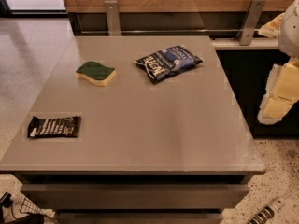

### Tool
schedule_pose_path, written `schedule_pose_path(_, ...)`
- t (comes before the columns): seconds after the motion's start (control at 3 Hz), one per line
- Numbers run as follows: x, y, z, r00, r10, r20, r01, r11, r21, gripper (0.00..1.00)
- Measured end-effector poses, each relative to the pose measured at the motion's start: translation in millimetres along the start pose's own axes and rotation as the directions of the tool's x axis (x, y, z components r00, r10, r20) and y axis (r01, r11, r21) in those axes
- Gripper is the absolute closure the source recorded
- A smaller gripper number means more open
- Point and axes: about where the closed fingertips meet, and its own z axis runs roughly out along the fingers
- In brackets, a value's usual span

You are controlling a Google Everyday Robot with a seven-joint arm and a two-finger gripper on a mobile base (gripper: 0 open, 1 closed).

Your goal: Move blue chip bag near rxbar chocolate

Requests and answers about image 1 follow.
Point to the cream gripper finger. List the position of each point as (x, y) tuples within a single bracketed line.
[(282, 92), (271, 28)]

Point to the blue chip bag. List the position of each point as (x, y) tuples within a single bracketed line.
[(166, 63)]

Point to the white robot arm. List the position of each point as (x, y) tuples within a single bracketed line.
[(288, 34)]

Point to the black rxbar chocolate wrapper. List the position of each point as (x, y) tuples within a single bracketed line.
[(52, 128)]

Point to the white power strip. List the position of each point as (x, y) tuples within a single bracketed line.
[(269, 210)]

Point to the grey drawer cabinet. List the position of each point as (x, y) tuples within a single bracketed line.
[(174, 152)]

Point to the green yellow sponge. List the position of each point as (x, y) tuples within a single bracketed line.
[(96, 73)]

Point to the checkered cloth on floor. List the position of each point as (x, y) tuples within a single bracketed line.
[(23, 212)]

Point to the right metal bracket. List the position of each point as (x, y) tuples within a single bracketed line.
[(246, 33)]

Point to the metal bracket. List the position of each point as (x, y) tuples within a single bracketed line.
[(113, 18), (246, 33)]

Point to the left metal bracket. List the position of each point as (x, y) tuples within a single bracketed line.
[(113, 18)]

